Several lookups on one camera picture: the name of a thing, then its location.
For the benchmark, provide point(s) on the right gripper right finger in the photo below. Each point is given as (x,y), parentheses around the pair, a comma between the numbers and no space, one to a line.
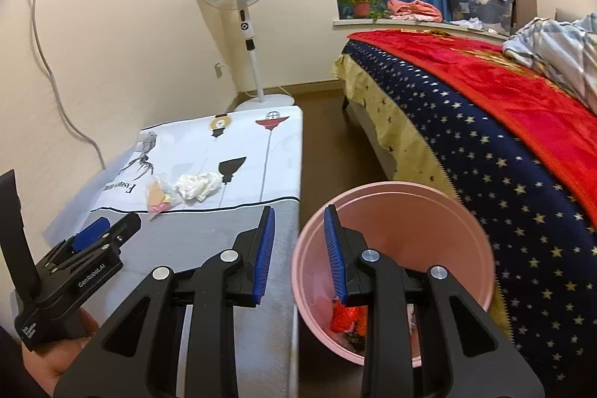
(425,334)

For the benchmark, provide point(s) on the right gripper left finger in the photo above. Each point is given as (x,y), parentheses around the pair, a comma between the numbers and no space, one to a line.
(135,352)

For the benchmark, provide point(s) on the orange plastic bag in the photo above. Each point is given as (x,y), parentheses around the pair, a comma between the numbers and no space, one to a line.
(348,319)

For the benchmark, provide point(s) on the clear bag with snacks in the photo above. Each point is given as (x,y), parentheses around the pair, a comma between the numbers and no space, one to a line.
(160,197)

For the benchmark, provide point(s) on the white tissue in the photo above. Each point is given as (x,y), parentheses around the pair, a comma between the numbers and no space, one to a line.
(197,188)

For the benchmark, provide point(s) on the pink trash bin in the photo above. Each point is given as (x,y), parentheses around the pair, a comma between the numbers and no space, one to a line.
(415,225)

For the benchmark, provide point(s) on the person left hand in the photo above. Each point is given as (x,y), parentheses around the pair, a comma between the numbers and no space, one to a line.
(48,363)

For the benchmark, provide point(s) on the printed grey white mat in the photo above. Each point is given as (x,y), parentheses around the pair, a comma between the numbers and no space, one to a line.
(257,154)

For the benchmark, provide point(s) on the bed with starry blanket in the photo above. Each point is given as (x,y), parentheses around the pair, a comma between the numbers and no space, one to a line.
(520,154)

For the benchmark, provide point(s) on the striped plaid quilt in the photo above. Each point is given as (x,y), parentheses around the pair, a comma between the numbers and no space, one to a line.
(562,51)

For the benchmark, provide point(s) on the clear storage bin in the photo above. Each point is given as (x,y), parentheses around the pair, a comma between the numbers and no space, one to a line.
(494,14)

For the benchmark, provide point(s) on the pink clothes pile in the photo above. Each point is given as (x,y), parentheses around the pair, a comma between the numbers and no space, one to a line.
(416,10)

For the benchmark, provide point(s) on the potted green plant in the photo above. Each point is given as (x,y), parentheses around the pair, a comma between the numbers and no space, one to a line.
(362,9)

